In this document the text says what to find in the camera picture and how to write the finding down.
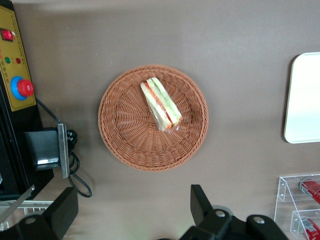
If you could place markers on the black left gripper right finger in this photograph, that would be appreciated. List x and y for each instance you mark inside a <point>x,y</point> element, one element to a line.
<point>207,220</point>

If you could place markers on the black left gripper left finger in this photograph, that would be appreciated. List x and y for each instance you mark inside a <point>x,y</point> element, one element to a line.
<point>57,215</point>

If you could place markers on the plastic-wrapped triangle sandwich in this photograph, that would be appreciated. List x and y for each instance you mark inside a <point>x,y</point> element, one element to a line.
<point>161,105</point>

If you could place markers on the round brown wicker basket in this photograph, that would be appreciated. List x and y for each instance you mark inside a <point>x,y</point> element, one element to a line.
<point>130,130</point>

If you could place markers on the beige plastic serving tray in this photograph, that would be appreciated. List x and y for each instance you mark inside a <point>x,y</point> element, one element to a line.
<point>305,100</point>

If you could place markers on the grey metal bar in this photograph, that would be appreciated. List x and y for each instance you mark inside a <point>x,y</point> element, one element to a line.
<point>17,203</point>

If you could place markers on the black box with shiny face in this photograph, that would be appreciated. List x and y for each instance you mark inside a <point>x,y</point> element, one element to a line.
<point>43,147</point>

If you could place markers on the clear acrylic bottle rack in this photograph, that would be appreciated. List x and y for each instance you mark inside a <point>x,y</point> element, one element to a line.
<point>287,195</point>

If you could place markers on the red cola bottle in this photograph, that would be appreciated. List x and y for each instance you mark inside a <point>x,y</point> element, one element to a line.
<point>308,226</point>
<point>311,188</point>

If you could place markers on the yellow black control box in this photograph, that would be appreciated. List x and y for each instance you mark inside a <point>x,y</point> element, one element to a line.
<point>15,75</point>

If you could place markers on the grey metal plate bracket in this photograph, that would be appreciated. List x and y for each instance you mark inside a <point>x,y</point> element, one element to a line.
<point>63,150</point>

